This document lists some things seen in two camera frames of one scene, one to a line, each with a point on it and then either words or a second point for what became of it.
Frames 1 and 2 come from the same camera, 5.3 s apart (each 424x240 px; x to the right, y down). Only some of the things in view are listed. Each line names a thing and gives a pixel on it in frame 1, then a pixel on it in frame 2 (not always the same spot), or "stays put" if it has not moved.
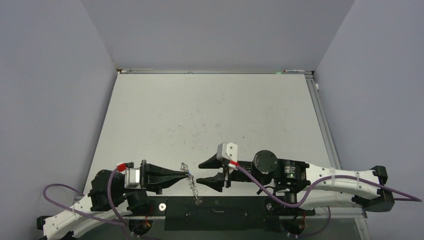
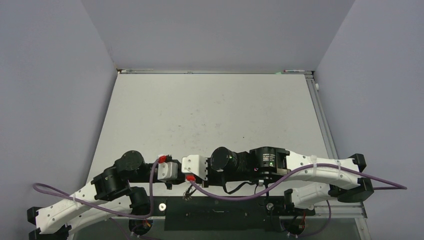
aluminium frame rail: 348,212 stays put
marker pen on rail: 296,71 stays put
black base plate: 216,213 stays put
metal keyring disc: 184,167 → 187,195
